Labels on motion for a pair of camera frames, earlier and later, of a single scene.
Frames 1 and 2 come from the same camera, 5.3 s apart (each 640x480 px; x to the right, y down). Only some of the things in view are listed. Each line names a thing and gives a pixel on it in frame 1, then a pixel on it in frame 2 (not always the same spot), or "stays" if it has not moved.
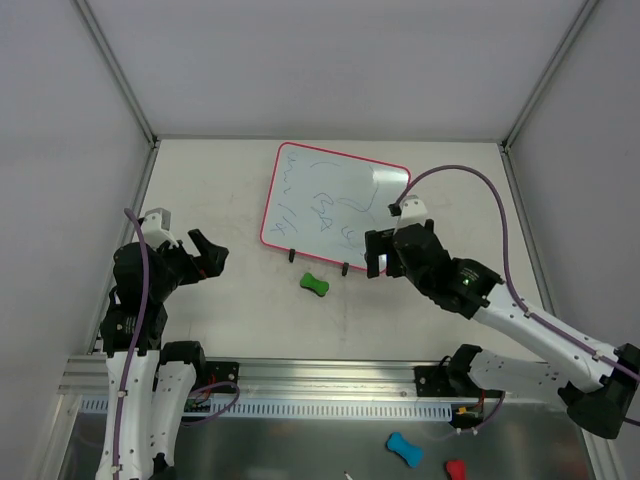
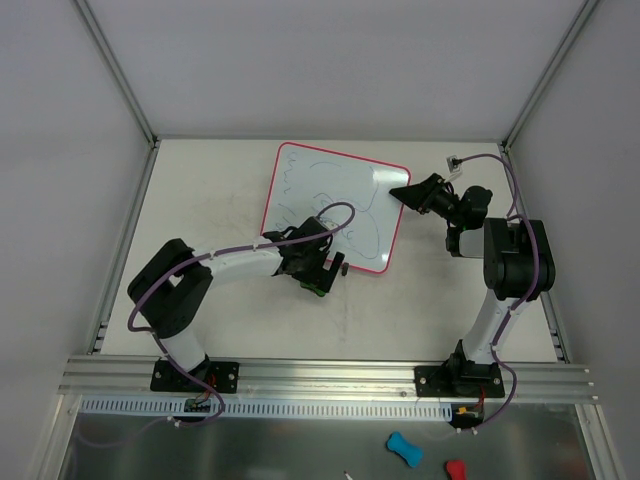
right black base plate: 434,381 stays
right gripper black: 393,251 to 430,194
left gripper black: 185,261 to 323,270
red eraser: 456,469 stays
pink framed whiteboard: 322,203 stays
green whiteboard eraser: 320,287 stays
